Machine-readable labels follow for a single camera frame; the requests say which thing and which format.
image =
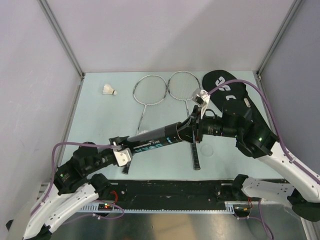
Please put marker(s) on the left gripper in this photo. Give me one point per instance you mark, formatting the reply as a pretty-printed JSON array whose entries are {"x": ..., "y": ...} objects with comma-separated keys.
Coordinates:
[{"x": 115, "y": 141}]

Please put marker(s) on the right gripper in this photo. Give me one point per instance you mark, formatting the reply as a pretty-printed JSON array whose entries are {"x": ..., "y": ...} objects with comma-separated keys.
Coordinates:
[{"x": 186, "y": 133}]

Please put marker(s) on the black shuttlecock tube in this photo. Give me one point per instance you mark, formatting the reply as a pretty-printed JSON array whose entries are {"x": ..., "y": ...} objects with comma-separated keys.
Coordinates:
[{"x": 154, "y": 139}]

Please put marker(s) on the clear tube lid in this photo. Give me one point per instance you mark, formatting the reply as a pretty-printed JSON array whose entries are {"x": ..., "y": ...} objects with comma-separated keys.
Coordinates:
[{"x": 207, "y": 150}]

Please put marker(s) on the white shuttlecock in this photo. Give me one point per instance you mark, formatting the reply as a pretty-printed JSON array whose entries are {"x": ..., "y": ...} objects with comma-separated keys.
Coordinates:
[
  {"x": 143, "y": 132},
  {"x": 108, "y": 90}
]

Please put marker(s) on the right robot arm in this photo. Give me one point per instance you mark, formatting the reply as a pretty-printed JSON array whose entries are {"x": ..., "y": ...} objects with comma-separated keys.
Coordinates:
[{"x": 301, "y": 192}]

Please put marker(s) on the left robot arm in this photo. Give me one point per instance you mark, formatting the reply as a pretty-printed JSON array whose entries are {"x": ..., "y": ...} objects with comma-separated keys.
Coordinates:
[{"x": 73, "y": 185}]

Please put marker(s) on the right white badminton racket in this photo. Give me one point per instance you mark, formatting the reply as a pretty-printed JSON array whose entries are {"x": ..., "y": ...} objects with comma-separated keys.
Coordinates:
[{"x": 181, "y": 85}]

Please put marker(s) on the white badminton racket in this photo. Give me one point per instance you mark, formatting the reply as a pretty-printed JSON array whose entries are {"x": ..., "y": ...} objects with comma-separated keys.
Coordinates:
[
  {"x": 181, "y": 85},
  {"x": 150, "y": 90}
]

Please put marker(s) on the left white badminton racket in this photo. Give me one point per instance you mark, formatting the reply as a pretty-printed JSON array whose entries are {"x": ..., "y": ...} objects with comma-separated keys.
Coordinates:
[{"x": 150, "y": 90}]

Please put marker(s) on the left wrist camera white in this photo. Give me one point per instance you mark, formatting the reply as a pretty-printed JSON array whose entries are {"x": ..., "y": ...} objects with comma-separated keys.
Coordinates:
[{"x": 123, "y": 157}]

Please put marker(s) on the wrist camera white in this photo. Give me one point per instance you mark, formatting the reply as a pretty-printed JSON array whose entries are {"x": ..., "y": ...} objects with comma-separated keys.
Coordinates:
[
  {"x": 201, "y": 98},
  {"x": 123, "y": 157}
]

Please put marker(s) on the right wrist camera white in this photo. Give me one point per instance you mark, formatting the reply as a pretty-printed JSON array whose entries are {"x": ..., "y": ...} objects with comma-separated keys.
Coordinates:
[{"x": 201, "y": 98}]

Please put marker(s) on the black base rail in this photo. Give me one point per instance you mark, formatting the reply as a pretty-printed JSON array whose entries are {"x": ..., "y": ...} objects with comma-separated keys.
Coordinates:
[{"x": 173, "y": 194}]

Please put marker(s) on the grey cable duct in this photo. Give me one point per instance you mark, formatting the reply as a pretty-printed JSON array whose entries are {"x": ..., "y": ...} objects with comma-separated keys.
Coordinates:
[{"x": 104, "y": 208}]

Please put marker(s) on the left aluminium frame post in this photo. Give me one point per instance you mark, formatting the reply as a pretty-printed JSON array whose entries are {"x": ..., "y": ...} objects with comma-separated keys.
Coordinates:
[{"x": 57, "y": 29}]

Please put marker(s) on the aluminium frame post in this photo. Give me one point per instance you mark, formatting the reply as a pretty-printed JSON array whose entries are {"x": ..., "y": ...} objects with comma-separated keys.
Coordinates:
[
  {"x": 284, "y": 27},
  {"x": 57, "y": 29}
]

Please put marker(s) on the right aluminium frame post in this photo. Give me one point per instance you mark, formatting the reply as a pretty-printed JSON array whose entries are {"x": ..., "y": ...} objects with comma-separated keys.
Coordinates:
[{"x": 284, "y": 27}]

